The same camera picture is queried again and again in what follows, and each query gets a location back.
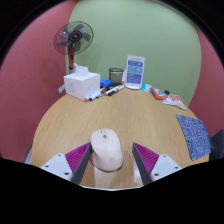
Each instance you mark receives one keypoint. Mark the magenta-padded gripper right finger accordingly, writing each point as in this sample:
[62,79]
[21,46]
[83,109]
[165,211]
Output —
[146,160]

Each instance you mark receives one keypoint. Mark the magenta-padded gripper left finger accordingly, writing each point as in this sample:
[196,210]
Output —
[77,159]

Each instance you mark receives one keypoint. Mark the cream white computer mouse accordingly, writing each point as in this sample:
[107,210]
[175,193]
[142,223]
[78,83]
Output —
[106,146]

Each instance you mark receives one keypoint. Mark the blue patterned mouse pad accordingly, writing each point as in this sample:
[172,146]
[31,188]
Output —
[194,136]

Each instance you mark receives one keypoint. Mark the white snack packet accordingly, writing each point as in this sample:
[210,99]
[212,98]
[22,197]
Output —
[169,99]

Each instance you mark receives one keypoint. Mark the white marker with red cap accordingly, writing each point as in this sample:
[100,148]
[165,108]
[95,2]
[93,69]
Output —
[94,96]

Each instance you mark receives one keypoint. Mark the orange snack packet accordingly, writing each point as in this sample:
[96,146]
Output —
[180,103]

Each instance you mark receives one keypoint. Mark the red snack packet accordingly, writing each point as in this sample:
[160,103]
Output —
[158,93]

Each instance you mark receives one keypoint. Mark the small black round object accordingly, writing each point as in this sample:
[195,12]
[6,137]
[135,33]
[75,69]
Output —
[166,92]

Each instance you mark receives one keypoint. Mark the light blue snack packet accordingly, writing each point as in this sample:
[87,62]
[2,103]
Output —
[146,87]

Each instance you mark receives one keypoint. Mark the black chair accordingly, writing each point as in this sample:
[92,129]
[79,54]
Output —
[218,145]

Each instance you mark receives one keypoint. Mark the white tissue box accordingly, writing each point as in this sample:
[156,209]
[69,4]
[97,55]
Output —
[81,85]

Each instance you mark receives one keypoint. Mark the small blue box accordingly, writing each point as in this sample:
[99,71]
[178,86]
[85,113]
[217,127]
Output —
[106,82]

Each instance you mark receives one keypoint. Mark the clear stand with blue sign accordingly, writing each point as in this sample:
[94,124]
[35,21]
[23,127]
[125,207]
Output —
[134,71]

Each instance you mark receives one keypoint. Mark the dark mesh pen cup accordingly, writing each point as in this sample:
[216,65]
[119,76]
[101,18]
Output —
[116,76]

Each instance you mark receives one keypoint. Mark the black and red standing fan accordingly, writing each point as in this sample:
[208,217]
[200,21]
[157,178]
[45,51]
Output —
[74,36]

